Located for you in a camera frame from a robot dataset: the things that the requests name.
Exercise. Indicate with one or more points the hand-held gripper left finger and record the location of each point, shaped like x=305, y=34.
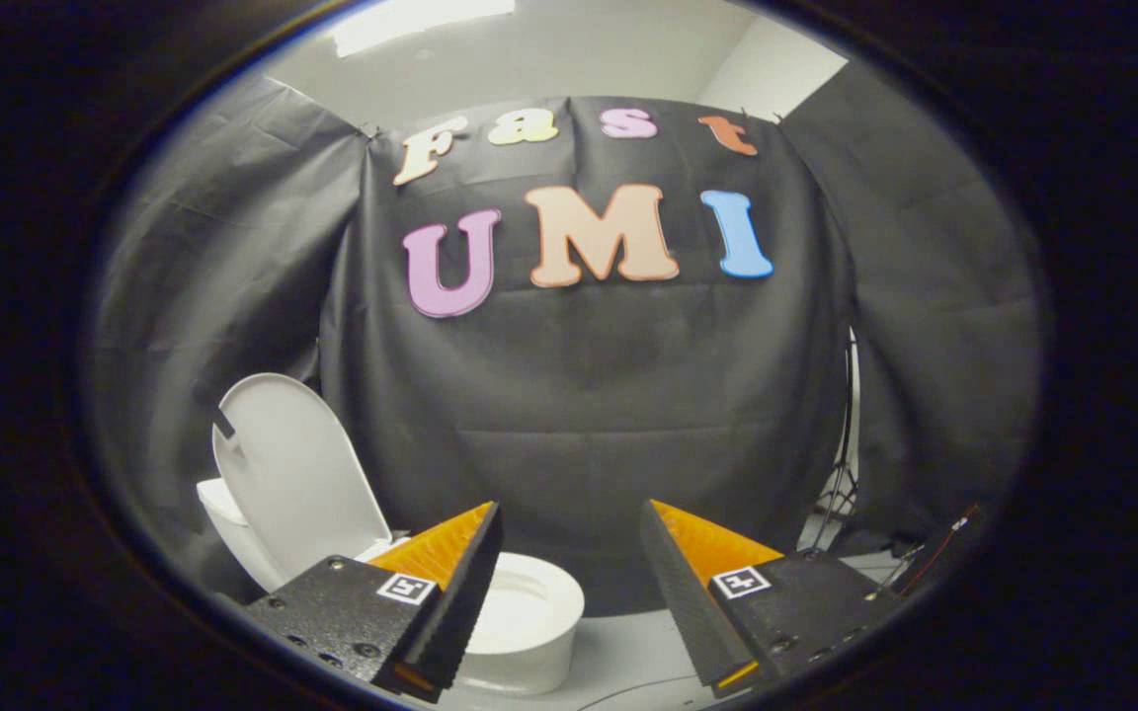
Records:
x=460, y=602

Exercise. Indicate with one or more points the black backdrop cloth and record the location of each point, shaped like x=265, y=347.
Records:
x=579, y=395

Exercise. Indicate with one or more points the white toilet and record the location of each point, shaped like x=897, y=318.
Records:
x=529, y=612

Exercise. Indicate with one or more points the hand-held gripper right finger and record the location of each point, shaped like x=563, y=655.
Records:
x=683, y=602

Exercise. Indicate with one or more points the black light stand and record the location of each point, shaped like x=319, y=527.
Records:
x=841, y=464

